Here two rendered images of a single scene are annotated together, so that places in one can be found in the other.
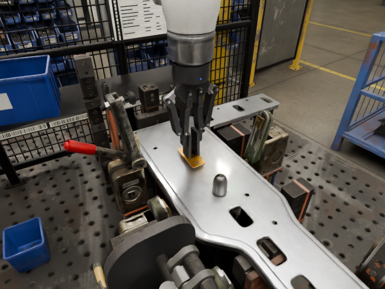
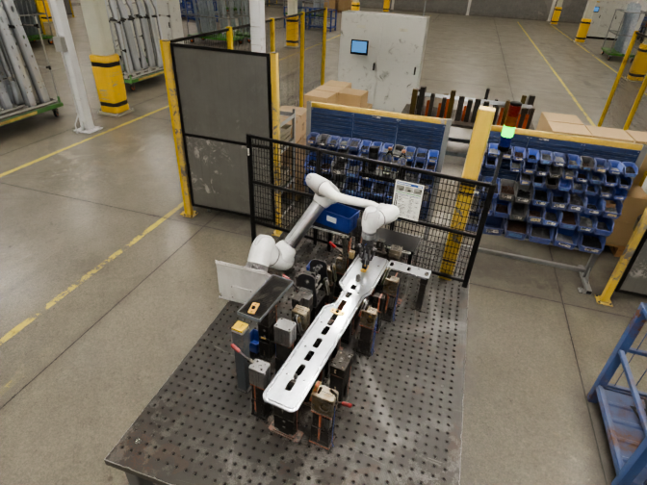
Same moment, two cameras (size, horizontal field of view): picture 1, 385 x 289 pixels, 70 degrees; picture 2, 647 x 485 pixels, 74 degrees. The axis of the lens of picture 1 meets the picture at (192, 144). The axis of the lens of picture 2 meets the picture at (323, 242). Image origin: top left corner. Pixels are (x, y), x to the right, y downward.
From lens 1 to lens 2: 236 cm
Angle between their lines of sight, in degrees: 43
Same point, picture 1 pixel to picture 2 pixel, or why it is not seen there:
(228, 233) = (345, 286)
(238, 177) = (368, 281)
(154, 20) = (412, 214)
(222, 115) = (398, 267)
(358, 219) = (424, 350)
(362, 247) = (407, 353)
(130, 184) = (340, 263)
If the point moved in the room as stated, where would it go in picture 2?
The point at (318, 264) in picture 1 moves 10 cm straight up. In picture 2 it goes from (352, 302) to (353, 290)
